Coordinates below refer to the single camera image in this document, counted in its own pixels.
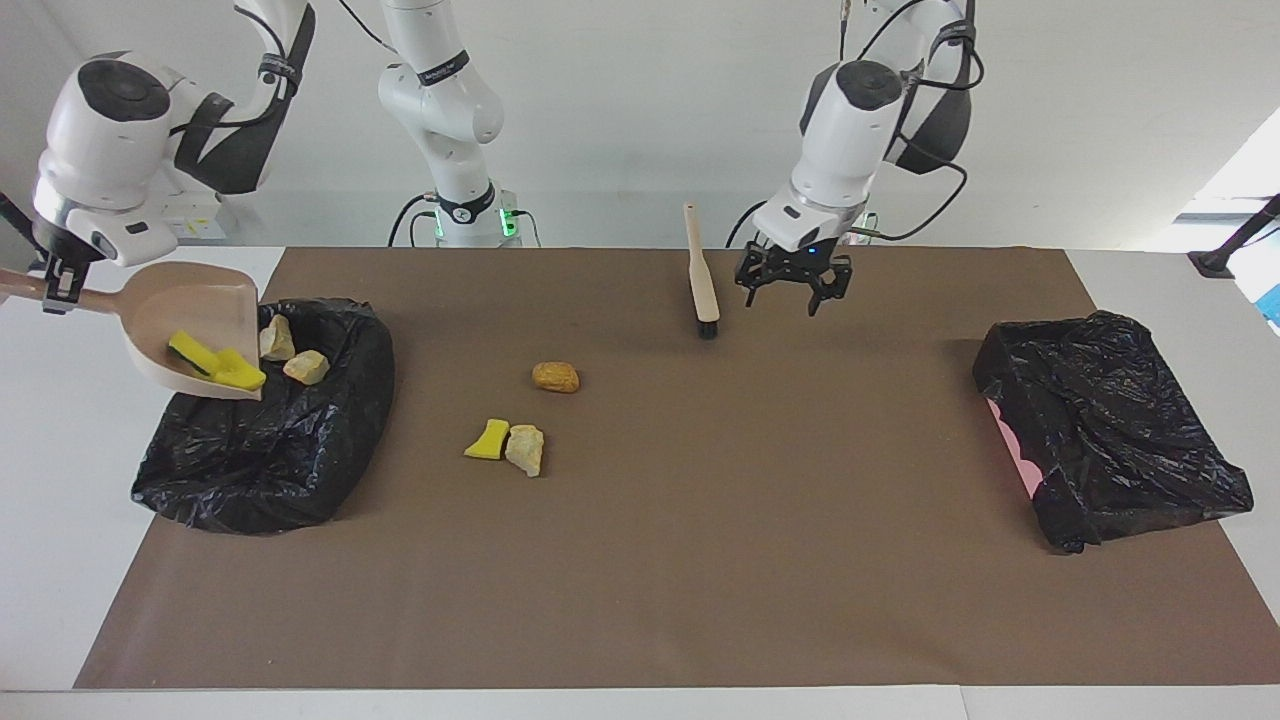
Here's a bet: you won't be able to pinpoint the beige hand brush black bristles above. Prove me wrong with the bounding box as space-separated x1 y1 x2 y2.
683 202 721 340

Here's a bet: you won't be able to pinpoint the beige plastic dustpan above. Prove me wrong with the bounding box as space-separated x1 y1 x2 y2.
0 262 264 402

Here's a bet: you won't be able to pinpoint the yellow green-backed sponge piece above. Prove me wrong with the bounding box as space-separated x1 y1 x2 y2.
168 331 217 377

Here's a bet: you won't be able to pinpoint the large pale sponge chunk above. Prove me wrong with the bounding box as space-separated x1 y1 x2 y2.
259 315 298 363

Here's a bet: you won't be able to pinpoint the pale ridged sponge piece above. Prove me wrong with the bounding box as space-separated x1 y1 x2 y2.
504 424 546 478

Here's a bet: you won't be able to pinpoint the pink plastic bin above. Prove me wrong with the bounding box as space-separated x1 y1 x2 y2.
986 398 1046 498

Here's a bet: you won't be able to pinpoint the black plastic trash bag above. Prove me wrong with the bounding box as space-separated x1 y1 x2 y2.
131 294 397 536
972 310 1255 554

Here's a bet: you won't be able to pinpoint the brown paper table mat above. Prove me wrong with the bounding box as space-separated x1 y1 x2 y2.
73 246 1280 691

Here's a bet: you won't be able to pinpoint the black left base cable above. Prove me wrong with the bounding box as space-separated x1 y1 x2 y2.
726 200 767 249

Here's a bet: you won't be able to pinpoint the black base cable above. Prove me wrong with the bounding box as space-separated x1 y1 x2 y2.
726 200 767 249
388 193 441 248

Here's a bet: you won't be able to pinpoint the black camera stand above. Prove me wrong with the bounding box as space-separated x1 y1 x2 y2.
1188 195 1280 279
0 192 49 263

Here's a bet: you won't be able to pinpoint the white wall socket box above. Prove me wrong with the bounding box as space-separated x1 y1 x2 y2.
160 193 229 241

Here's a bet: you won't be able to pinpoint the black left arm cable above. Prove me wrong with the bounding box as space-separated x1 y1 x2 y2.
838 0 971 244

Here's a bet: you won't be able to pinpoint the black right base cable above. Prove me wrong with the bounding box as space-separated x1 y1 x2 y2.
388 193 441 248

